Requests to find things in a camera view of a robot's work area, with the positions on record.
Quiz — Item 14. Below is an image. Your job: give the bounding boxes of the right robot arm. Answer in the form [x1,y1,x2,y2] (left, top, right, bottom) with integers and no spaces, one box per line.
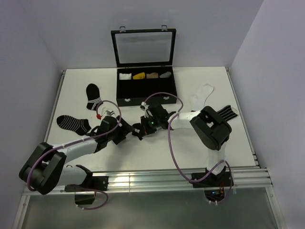
[132,104,234,187]

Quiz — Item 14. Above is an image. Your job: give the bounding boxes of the grey rolled sock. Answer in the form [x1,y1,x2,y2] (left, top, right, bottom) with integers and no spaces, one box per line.
[159,72,172,78]

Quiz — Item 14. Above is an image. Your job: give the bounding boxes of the cream sock with black stripes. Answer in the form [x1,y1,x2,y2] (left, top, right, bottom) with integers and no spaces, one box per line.
[99,106,117,120]

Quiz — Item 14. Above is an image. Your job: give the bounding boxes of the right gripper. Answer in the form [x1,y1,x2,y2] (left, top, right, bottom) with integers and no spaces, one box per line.
[139,114,161,137]

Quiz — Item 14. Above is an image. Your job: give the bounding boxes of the long white sock striped cuff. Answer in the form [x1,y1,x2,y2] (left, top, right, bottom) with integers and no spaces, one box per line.
[190,83,214,111]

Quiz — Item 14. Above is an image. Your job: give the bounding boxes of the black storage box with lid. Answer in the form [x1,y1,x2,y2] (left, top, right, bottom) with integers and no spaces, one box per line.
[111,25,177,107]

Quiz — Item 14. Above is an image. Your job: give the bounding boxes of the black white horizontal striped sock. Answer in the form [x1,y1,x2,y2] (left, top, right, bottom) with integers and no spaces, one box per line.
[56,115,92,136]

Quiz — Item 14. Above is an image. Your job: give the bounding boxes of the white rolled sock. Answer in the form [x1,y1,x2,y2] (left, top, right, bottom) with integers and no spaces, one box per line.
[119,73,132,80]

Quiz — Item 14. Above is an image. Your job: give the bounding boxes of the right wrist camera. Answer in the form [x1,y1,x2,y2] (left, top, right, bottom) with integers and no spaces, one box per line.
[140,102,153,117]

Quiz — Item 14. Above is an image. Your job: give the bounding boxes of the aluminium frame rail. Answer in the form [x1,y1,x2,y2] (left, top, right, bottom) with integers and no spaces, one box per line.
[22,167,274,196]

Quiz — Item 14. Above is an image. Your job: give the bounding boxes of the black sock white vertical stripes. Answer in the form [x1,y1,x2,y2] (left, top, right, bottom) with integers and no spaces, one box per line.
[217,105,239,122]

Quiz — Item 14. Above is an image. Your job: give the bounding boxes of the yellow rolled sock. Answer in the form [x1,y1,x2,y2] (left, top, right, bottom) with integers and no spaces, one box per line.
[132,72,145,80]

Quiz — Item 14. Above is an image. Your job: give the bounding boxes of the white sock with black lines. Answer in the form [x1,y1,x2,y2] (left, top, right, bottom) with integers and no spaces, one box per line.
[132,123,154,141]

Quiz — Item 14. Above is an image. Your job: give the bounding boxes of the black sock with white stripes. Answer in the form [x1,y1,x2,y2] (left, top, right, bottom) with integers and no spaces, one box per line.
[86,83,102,111]

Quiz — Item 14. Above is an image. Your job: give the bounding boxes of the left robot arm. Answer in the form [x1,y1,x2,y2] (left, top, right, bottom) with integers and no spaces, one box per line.
[19,116,134,195]

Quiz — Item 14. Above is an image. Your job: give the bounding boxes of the tan rolled sock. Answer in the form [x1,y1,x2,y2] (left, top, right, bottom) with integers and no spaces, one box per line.
[146,73,159,79]

